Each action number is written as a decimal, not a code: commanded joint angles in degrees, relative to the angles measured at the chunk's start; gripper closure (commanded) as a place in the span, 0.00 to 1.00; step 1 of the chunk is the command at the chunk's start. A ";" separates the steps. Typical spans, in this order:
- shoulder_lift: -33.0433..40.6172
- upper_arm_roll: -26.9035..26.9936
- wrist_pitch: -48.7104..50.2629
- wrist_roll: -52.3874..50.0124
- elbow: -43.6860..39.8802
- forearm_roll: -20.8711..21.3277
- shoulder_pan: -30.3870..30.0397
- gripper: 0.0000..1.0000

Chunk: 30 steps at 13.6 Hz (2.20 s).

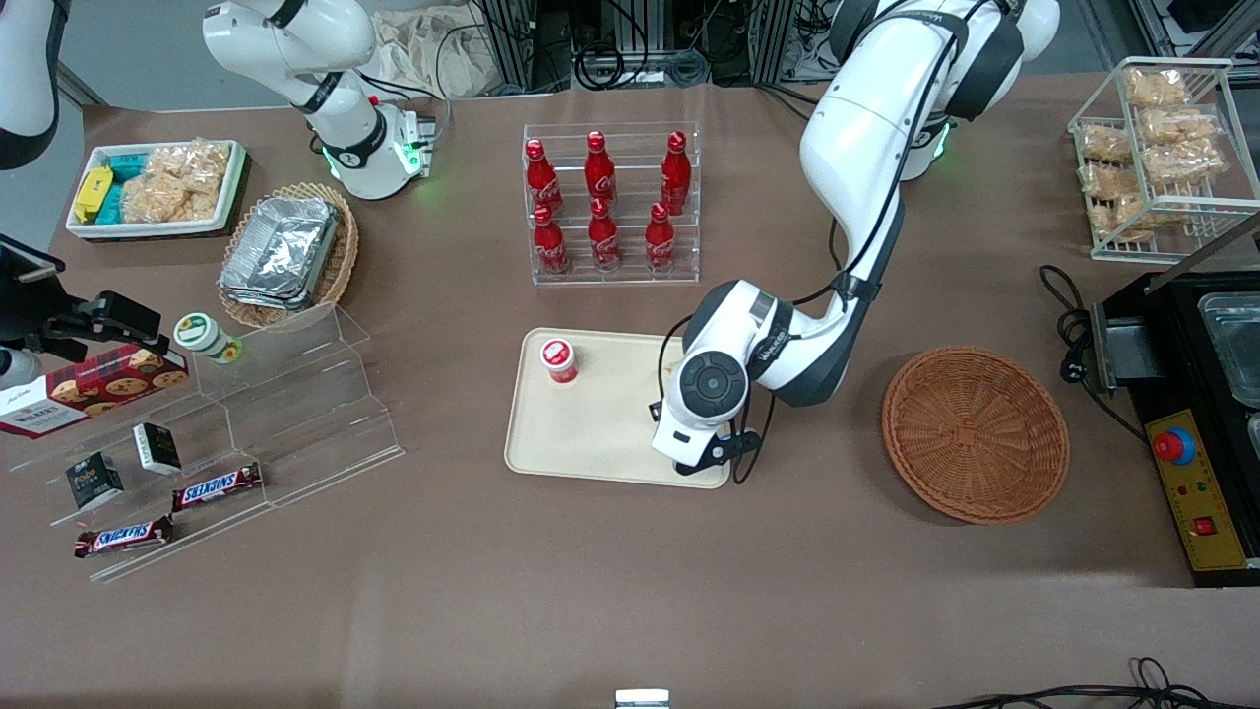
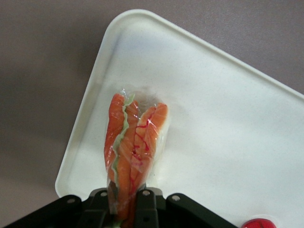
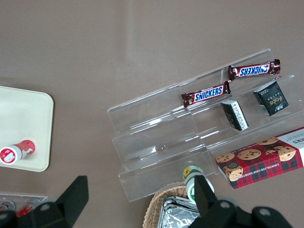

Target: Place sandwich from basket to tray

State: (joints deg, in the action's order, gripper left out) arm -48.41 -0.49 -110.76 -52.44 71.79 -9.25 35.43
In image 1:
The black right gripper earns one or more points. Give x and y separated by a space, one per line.
44 317

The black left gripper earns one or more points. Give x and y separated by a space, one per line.
655 410

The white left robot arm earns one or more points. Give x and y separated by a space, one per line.
856 148

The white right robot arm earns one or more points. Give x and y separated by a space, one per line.
354 148

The beige plastic tray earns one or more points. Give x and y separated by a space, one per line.
600 423

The oval wicker basket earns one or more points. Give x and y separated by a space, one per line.
343 256

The round brown wicker basket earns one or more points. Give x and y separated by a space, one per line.
975 433

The green lid yogurt cup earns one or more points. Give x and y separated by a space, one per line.
202 333

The red tartan cookie box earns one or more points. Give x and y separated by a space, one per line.
98 389

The teal snack packet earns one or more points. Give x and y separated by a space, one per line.
126 165
112 205

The yellow snack packet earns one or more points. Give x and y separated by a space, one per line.
94 192

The small black box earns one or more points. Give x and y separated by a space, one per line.
157 448
94 481

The clear bag of crackers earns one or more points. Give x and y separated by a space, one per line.
177 182

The white rectangular plastic bin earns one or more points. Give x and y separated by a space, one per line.
231 187

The stack of foil containers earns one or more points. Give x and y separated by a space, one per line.
281 251

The brown Snickers bar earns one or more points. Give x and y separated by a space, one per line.
217 487
123 537

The red lid cup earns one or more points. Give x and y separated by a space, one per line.
558 359

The clear acrylic stepped shelf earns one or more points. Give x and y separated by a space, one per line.
295 414

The clear acrylic bottle rack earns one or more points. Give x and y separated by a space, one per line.
630 271

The red cola bottle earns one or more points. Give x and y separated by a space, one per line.
675 177
599 172
660 243
541 182
549 246
603 241

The small white box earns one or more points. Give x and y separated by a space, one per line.
642 699

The beige cloth bag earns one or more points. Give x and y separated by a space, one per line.
433 54

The clear bag of puffed snacks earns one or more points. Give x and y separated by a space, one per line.
1186 143
1104 143
1107 180
1157 89
1117 215

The black machine with yellow panel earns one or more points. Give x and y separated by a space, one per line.
1196 492

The steel pan insert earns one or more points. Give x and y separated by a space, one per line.
1235 345

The aluminium frame rack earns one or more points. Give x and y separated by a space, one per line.
748 39

